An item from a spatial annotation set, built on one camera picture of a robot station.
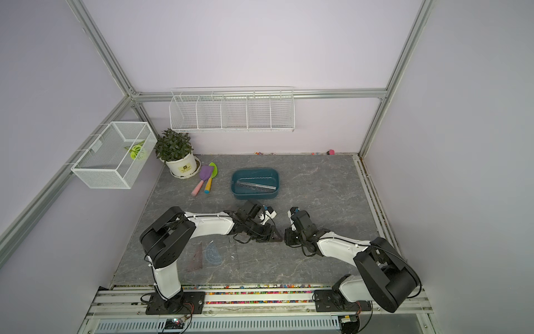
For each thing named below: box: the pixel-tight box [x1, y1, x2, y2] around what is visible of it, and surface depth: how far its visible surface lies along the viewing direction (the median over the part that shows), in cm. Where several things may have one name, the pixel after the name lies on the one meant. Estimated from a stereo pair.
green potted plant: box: [153, 128, 194, 163], surface depth 101 cm
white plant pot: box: [159, 150, 197, 177], surface depth 107 cm
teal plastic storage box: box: [230, 167, 281, 201], surface depth 108 cm
